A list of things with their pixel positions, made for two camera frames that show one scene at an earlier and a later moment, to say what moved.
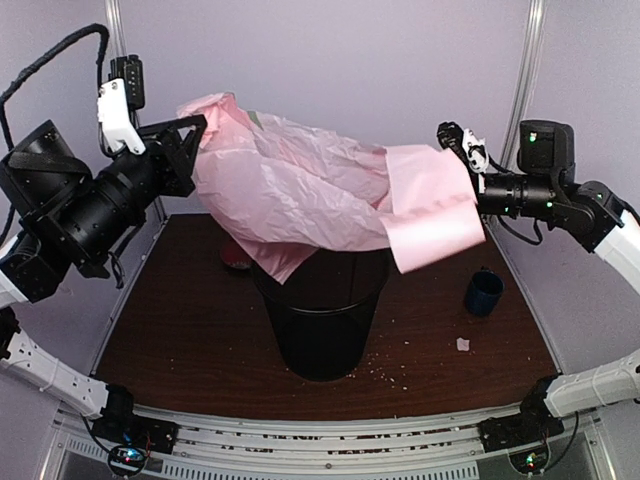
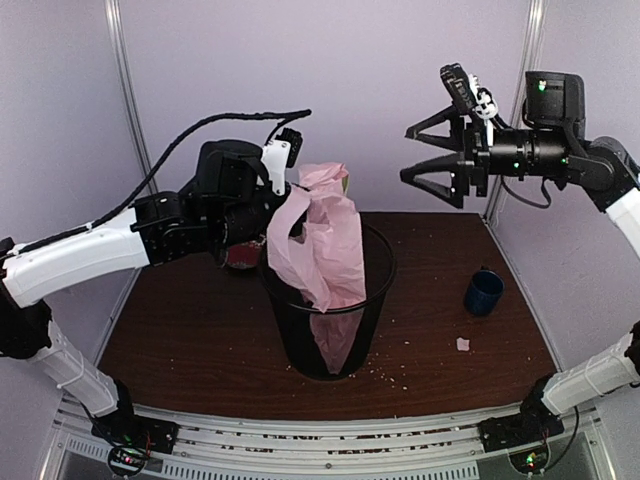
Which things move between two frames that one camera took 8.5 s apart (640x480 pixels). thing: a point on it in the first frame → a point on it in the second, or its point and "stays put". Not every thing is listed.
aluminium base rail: x=433 y=448 stays put
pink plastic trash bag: x=279 y=193 → x=316 y=242
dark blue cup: x=483 y=292 stays put
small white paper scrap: x=462 y=344 stays put
